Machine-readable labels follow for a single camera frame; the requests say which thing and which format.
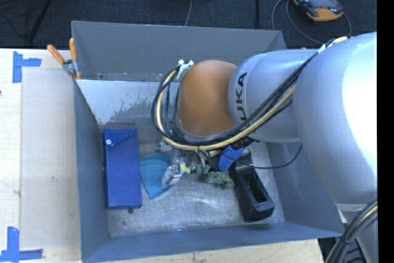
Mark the black hollow block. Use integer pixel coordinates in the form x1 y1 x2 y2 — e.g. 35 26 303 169
228 161 276 224

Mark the grey metal bin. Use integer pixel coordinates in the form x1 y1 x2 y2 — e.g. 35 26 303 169
70 20 345 263

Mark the teal blue cloth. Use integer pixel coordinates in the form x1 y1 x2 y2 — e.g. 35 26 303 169
139 153 175 201

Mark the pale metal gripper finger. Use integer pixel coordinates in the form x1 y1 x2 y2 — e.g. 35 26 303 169
157 138 176 154
161 164 183 190

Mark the pale wood board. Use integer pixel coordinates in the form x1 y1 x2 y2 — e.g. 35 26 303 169
18 66 82 252

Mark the blue flat box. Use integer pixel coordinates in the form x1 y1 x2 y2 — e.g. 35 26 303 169
102 125 143 211

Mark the green crumpled toy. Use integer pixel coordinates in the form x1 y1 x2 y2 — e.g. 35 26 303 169
204 170 236 190

